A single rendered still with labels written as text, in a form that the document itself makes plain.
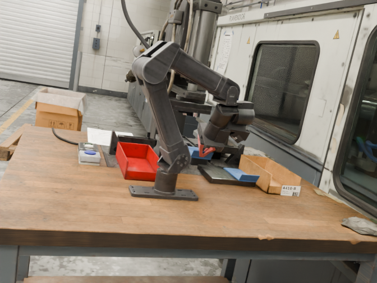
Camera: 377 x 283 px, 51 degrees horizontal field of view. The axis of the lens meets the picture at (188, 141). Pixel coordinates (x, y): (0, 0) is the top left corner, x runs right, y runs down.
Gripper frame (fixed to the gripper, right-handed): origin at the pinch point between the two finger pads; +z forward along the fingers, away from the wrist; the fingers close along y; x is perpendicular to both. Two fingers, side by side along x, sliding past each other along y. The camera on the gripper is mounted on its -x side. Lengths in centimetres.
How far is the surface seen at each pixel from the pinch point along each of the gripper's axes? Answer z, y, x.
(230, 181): 8.3, -2.6, -13.5
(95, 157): 13.1, 5.1, 32.3
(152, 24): 392, 860, -158
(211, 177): 8.3, -2.1, -6.4
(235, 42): 40, 163, -70
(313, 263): 38, -15, -61
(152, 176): 7.3, -5.6, 15.2
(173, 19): -18, 53, 9
